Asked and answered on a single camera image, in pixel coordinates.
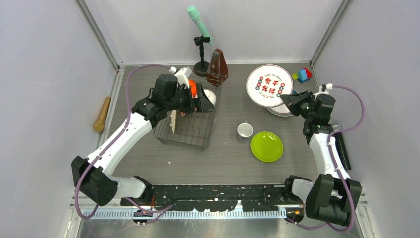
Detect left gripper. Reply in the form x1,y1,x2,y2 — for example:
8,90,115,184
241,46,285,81
165,83,213,113

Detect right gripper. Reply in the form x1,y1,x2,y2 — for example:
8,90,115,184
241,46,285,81
279,90,315,121

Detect green rimmed white plate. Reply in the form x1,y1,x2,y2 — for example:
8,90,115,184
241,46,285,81
266,102,293,117

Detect orange bowl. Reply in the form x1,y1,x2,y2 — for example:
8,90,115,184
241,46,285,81
189,80,197,98

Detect black wire dish rack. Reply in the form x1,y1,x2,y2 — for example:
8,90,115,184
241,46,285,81
153,69,224,150

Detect white printed round plate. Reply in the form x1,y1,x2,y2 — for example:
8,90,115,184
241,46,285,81
246,64,294,108

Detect woven bamboo plate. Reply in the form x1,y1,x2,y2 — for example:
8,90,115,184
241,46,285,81
170,110,177,134

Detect white bowl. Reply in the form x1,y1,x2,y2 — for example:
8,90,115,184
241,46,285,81
204,89,217,106

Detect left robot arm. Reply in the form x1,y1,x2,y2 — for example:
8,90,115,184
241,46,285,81
71,74,217,206

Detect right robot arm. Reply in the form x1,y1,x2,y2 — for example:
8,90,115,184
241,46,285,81
281,91,362,227

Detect colourful toy blocks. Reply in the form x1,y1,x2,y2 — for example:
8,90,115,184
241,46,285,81
292,68,313,83

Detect brown metronome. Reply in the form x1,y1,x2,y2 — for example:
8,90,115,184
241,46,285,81
206,49,228,87

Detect black microphone stand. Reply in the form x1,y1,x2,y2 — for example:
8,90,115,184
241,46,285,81
193,36,210,77

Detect small grey patterned mug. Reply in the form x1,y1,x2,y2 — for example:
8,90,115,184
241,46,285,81
237,121,254,142

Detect lime green plate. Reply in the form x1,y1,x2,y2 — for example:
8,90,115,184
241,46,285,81
250,131,284,163

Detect black handheld microphone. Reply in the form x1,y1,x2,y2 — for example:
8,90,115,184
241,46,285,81
334,132,352,171

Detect mint green microphone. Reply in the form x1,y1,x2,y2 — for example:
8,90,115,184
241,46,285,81
187,5,213,46

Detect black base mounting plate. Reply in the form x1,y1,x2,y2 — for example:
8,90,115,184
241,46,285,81
120,184,303,221

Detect wooden rolling pin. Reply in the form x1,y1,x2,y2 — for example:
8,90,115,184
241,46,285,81
93,97,111,132

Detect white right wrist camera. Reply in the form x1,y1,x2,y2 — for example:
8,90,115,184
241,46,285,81
313,83,333,99

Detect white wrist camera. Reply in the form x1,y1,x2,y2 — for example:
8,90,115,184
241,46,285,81
313,83,333,99
169,67,192,88

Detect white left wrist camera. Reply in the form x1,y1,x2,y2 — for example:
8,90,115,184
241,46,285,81
169,67,192,88

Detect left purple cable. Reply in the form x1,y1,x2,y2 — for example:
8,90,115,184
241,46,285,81
74,64,176,220

